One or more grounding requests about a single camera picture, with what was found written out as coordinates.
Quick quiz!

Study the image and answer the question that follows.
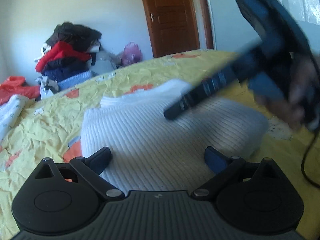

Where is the red plastic bag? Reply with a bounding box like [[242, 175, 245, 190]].
[[0, 76, 40, 105]]

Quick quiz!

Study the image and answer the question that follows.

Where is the black cable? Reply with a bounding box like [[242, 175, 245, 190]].
[[300, 132, 320, 189]]

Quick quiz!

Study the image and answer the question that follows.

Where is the person's right hand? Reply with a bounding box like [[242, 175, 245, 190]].
[[254, 56, 319, 130]]

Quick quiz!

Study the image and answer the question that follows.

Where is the pink plastic bag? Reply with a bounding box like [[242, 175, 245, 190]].
[[121, 42, 142, 66]]

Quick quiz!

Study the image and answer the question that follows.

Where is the white patterned quilt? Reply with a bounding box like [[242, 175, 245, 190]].
[[0, 94, 35, 142]]

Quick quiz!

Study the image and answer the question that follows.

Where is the brown wooden door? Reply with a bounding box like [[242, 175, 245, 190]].
[[142, 0, 214, 57]]

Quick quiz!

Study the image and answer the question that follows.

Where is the yellow patterned bed sheet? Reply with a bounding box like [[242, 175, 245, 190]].
[[1, 50, 319, 239]]

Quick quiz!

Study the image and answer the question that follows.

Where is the glass sliding wardrobe door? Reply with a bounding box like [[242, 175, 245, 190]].
[[208, 0, 319, 54]]

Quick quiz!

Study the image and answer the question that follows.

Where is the white ribbed knit sweater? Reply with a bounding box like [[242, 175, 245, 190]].
[[80, 79, 268, 192]]

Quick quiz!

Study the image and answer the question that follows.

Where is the pile of dark and red clothes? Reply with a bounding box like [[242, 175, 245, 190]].
[[35, 22, 102, 83]]

